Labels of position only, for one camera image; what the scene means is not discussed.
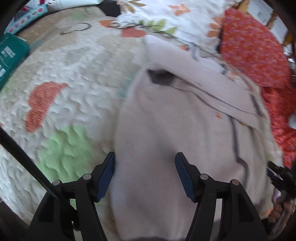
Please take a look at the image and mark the pale pink garment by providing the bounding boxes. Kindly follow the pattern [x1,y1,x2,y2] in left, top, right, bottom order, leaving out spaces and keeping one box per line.
[110,36,271,240]

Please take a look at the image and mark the person's right hand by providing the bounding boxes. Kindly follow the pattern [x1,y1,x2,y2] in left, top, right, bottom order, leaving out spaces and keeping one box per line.
[268,201,294,225]

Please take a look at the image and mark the red floral blanket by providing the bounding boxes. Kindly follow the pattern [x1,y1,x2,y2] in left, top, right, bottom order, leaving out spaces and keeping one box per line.
[261,87,295,168]

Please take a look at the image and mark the heart-patterned quilted bedspread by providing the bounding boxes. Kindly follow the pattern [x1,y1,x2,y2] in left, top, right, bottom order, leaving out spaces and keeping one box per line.
[0,5,284,241]

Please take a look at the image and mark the red floral pillow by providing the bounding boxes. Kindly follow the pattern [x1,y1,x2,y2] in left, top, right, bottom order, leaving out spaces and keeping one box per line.
[220,8,292,88]

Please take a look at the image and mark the wooden headboard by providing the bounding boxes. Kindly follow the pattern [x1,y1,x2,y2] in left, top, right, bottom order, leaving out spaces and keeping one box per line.
[234,1,292,48]

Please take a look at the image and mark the teal cardboard box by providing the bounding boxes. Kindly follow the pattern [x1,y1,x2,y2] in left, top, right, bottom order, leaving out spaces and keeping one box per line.
[0,33,30,89]

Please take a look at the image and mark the white floral pillow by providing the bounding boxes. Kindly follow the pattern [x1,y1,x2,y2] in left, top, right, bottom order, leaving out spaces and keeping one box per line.
[115,0,234,52]

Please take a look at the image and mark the light blue patterned box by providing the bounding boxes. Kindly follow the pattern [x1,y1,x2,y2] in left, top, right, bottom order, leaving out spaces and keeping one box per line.
[4,4,48,35]

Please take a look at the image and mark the white paper bag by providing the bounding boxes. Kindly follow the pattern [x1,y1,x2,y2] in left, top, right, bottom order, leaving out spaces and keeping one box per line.
[45,0,103,12]

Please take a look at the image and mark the black cable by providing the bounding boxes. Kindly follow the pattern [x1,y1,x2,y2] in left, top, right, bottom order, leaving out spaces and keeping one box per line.
[0,126,70,204]

